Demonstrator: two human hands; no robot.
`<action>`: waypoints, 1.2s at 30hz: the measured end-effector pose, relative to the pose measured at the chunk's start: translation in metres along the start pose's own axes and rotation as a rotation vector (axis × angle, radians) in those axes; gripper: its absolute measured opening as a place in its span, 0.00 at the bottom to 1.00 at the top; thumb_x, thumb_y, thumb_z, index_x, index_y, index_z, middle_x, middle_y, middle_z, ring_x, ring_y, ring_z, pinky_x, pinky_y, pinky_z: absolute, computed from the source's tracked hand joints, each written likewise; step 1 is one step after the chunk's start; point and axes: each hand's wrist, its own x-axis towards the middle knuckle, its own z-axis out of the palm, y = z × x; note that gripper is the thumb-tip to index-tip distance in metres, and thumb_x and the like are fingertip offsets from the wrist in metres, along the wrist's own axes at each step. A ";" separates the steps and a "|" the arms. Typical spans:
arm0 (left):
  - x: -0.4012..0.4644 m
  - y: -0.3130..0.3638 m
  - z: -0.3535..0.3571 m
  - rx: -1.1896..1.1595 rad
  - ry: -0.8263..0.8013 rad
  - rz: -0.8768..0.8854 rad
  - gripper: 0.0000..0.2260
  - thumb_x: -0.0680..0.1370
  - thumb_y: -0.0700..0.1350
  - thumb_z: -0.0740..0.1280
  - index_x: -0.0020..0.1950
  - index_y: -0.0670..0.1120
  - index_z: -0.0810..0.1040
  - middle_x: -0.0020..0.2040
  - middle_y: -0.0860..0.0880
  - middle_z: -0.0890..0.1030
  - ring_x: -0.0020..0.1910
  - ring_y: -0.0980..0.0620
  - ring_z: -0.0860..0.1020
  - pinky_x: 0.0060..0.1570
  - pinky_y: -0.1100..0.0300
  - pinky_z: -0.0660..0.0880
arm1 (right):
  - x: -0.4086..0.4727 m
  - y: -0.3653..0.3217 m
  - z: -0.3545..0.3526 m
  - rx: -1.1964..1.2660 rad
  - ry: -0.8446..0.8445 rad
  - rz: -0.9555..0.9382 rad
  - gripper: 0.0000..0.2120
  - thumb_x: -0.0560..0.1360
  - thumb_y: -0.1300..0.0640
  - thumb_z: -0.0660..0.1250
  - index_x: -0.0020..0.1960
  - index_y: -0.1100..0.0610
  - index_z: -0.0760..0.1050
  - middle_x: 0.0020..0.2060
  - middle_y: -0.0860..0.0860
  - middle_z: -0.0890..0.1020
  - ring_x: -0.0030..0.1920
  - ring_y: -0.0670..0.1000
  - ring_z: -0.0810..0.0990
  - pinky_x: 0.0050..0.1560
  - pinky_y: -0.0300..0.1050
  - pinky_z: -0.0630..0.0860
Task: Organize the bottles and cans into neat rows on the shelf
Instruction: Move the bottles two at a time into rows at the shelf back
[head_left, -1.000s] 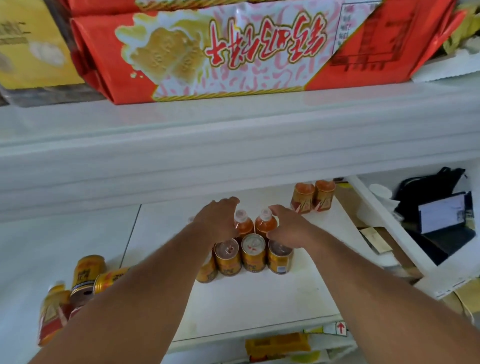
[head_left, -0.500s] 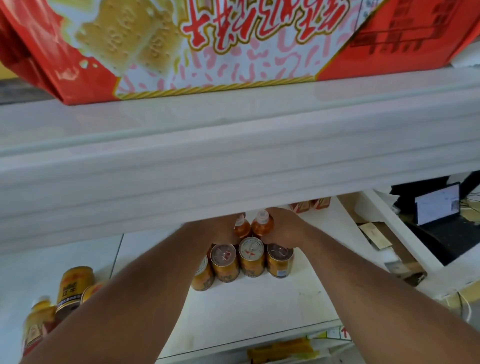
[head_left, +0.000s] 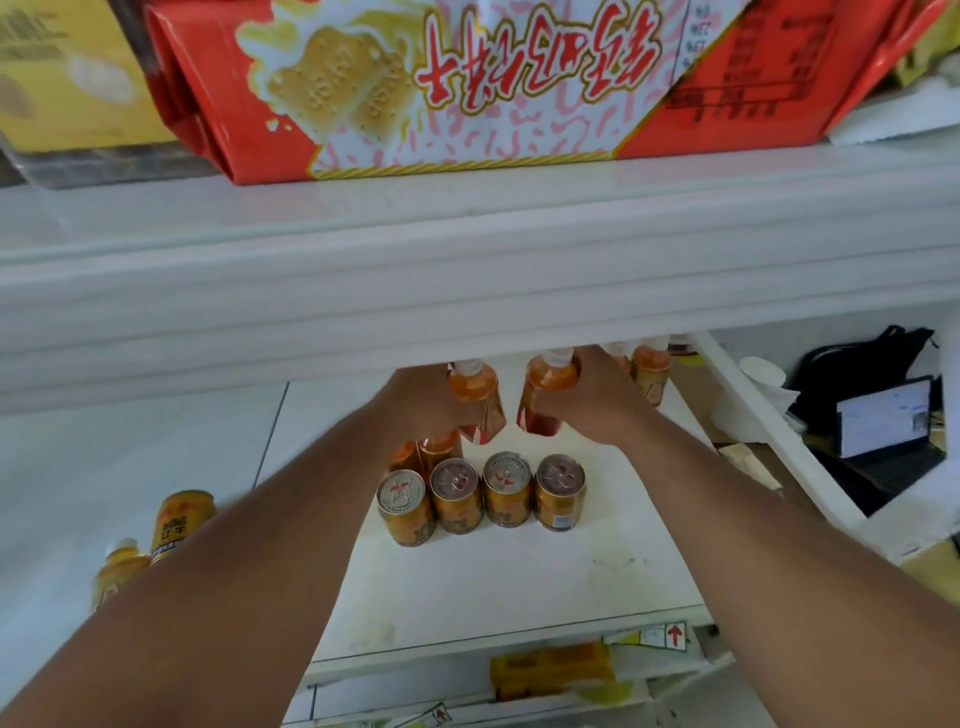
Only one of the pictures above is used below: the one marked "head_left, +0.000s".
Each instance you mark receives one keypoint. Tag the person's left hand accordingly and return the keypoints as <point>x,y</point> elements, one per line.
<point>420,401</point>

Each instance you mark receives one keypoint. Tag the black bag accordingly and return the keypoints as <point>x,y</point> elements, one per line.
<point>862,375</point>

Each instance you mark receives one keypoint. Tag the person's left fingers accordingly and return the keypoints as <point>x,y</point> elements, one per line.
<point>466,421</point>

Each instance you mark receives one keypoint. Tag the yellow snack packet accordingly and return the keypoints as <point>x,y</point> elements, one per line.
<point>551,667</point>

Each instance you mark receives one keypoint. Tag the gold drink can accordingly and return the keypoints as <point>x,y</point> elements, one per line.
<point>560,493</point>
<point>180,523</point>
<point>508,490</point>
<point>456,496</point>
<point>406,508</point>

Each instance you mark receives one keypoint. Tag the person's right thumb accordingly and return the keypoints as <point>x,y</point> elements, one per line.
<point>556,409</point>

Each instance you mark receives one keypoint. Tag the white tablet screen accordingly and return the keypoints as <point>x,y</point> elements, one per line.
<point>885,417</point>

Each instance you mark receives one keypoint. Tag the orange drink bottle white cap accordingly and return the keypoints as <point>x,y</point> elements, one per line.
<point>551,376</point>
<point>405,457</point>
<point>478,391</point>
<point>439,448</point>
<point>116,571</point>
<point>651,375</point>

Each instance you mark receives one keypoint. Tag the red biscuit box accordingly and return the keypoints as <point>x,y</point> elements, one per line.
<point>480,82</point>

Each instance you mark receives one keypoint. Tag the white shelf unit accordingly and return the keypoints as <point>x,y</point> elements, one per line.
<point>480,262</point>

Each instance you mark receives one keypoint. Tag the white foam sheet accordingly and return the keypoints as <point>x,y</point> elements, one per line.
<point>896,112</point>

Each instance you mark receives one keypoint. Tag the yellow cardboard box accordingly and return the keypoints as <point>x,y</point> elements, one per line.
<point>71,75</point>

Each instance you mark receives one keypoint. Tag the red arrow label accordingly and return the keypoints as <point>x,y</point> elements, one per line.
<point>664,636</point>

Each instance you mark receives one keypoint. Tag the person's left forearm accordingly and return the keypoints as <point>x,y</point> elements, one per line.
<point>225,585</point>

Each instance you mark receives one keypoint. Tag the person's right forearm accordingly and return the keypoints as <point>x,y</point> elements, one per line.
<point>787,592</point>

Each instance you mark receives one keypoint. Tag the white paper cup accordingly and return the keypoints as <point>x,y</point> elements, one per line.
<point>759,375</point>

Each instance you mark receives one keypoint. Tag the person's right hand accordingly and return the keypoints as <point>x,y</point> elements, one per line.
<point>607,405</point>

